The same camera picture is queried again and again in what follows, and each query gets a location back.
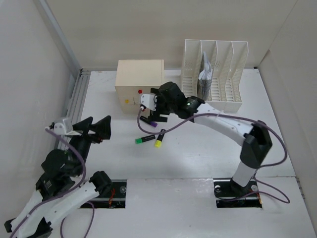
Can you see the cream top drawer red knob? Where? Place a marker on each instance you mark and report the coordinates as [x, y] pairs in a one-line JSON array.
[[133, 91]]

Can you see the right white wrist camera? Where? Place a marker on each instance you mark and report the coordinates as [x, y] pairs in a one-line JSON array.
[[148, 101]]

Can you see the drawer with yellow knob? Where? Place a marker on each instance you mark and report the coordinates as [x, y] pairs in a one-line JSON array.
[[126, 101]]

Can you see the yellow cap black marker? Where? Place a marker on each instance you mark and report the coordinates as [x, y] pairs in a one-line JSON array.
[[159, 139]]

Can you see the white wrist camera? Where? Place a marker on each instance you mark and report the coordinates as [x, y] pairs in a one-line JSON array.
[[62, 126], [148, 101]]

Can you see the green cap black marker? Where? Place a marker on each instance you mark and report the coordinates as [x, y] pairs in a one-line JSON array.
[[145, 139]]

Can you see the drawer with blue knob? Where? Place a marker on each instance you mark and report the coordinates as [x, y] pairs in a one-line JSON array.
[[136, 105]]

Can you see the white plastic file organizer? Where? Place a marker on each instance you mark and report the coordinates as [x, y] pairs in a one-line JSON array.
[[227, 60]]

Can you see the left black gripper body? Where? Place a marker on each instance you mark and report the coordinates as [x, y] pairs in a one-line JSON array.
[[83, 143]]

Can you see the grey black booklet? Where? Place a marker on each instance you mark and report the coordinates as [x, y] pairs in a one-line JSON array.
[[205, 77]]

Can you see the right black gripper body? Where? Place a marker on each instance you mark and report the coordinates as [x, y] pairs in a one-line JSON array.
[[162, 107]]

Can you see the cream wooden drawer cabinet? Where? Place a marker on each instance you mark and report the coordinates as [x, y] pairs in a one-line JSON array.
[[139, 72]]

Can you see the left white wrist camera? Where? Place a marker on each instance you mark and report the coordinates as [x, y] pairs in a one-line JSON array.
[[62, 126]]

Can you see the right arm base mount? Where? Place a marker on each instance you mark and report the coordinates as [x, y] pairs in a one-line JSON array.
[[229, 195]]

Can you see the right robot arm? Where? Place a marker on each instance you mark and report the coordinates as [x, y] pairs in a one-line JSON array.
[[253, 138]]

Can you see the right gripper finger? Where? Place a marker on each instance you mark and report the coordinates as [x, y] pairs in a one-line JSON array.
[[152, 116], [163, 118]]

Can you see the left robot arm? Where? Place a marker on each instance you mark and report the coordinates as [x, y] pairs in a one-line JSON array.
[[62, 187]]

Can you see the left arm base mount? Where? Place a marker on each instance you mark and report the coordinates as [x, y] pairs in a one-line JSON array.
[[113, 195]]

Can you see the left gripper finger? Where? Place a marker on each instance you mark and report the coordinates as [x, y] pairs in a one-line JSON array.
[[83, 126], [101, 130]]

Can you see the aluminium frame rail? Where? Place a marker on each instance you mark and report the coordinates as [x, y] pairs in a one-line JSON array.
[[79, 80]]

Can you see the purple cap black marker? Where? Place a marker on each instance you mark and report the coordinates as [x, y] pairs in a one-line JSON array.
[[148, 121]]

